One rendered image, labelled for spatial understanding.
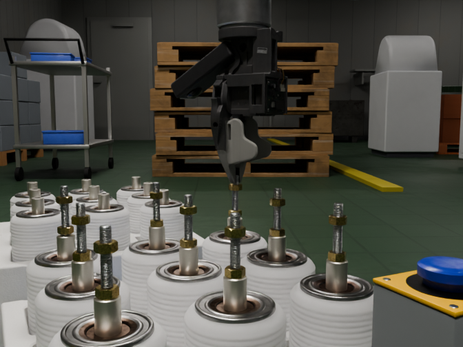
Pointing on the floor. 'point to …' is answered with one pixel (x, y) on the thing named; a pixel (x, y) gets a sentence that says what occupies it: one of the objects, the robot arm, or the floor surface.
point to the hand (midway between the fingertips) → (231, 173)
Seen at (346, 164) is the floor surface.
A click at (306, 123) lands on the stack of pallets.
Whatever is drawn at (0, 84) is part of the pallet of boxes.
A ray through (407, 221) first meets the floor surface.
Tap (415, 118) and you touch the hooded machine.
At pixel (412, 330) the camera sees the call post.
